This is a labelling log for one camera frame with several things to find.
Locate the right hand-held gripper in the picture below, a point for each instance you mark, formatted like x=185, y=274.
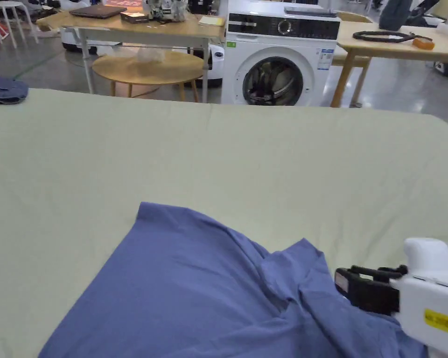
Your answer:
x=422, y=298

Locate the blue shirt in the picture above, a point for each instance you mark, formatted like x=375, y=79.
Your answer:
x=179, y=291

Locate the bed with pale green sheet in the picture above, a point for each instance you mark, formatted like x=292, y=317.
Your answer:
x=209, y=156

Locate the white washing machine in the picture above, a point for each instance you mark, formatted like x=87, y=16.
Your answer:
x=276, y=48

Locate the folded denim garment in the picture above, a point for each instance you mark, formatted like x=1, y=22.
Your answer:
x=5, y=89

